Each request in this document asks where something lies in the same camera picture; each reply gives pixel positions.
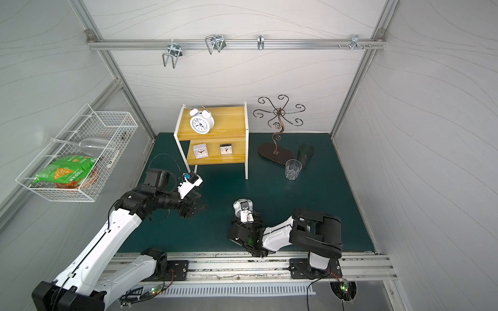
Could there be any white twin-bell alarm clock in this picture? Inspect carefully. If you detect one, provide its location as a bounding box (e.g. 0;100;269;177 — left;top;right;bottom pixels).
189;106;215;135
233;198;254;218

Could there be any white square alarm clock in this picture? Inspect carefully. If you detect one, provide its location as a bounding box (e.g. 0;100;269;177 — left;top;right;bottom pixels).
193;143;209;159

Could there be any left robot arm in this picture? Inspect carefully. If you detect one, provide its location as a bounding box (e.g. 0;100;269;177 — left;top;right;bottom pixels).
31;169;204;310

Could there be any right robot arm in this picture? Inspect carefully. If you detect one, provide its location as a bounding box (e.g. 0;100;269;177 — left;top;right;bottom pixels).
228;208;343;271

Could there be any wooden two-tier shelf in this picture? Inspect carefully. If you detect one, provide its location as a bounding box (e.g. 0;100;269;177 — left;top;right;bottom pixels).
173;104;249;180

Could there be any clear drinking glass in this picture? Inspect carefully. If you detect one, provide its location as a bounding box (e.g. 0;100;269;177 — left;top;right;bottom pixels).
285;159;302;181

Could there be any metal scroll jewelry stand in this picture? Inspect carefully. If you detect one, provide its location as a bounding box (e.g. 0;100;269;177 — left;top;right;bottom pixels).
253;94;303;166

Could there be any dark tinted glass cup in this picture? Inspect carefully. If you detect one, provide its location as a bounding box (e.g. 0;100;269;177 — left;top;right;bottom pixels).
297;143;315;169

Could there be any clear wine glass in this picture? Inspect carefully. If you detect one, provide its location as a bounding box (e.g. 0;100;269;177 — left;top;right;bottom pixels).
51;137;116;158

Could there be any red snack package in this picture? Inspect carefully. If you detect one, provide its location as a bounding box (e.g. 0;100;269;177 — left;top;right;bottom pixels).
54;179;96;189

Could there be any green snack bag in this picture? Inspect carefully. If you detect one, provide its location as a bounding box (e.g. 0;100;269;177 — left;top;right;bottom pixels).
32;155;97;184

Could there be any metal double hook left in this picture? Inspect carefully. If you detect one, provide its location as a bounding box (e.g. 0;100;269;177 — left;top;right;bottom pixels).
162;40;183;69

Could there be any metal double hook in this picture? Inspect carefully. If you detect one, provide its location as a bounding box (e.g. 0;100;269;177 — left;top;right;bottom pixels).
162;40;183;69
205;34;226;54

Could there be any metal double hook middle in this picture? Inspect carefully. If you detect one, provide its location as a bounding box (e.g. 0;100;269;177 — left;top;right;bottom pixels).
205;34;226;54

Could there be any metal single hook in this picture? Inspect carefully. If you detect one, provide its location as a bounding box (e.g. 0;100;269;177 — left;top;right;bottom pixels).
257;34;265;51

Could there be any metal hook right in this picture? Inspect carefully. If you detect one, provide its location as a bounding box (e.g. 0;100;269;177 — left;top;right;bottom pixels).
337;35;372;51

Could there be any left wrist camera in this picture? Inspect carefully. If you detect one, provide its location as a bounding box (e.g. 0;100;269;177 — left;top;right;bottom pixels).
177;172;203;199

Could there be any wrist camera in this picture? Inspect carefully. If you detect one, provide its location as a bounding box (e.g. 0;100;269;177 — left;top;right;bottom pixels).
177;172;203;199
240;210;254;224

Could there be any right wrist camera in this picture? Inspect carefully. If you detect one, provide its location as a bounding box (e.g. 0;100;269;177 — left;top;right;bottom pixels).
240;210;254;224

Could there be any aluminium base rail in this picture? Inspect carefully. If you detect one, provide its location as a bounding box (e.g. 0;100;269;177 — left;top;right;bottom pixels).
104;251;398;286

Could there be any white wire basket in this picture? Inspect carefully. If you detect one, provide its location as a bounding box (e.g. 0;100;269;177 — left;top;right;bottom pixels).
16;104;137;202

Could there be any aluminium top rail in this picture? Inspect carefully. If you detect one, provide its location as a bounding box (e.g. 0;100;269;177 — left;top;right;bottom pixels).
87;37;386;51

